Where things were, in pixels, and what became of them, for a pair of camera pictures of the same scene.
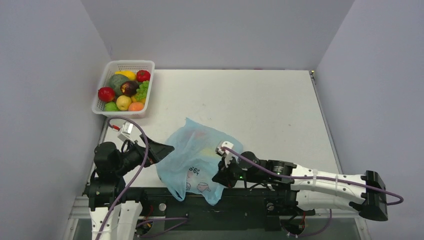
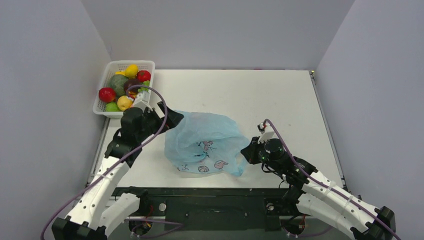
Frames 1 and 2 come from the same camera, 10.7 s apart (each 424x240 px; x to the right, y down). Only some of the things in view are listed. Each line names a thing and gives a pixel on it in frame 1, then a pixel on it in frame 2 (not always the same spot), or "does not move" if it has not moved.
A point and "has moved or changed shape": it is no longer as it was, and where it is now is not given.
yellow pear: (123, 102) does not move
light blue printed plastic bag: (190, 167) has moved or changed shape
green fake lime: (111, 106) does not move
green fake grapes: (142, 91) does not move
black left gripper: (156, 151) → (173, 119)
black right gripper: (225, 172) → (252, 151)
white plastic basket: (111, 67) does not move
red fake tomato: (142, 75) does not move
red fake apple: (106, 94) does not move
